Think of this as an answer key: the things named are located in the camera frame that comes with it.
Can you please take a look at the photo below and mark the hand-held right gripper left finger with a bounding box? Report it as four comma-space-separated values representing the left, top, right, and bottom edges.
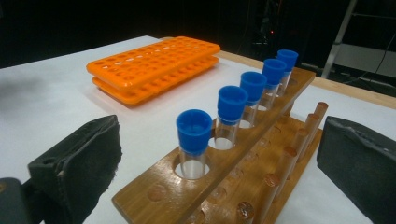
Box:
27, 115, 123, 224

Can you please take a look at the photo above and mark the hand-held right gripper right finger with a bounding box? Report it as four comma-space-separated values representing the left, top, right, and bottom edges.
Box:
317, 116, 396, 224

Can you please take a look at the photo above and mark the blue-capped clear test tube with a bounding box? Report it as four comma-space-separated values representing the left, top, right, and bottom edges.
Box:
276, 49, 299, 97
214, 85, 249, 151
239, 71, 268, 129
176, 108, 214, 181
257, 58, 288, 112

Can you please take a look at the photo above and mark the orange plastic tube rack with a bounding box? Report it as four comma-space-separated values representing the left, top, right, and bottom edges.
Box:
86, 35, 221, 108

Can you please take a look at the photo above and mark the wooden test tube rack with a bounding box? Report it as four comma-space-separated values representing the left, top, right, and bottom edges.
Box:
111, 66, 330, 224

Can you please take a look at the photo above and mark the white metal stand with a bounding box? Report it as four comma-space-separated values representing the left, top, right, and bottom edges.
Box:
320, 0, 396, 78

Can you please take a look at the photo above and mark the black cable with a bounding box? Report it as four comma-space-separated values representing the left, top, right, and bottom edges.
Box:
342, 31, 396, 87

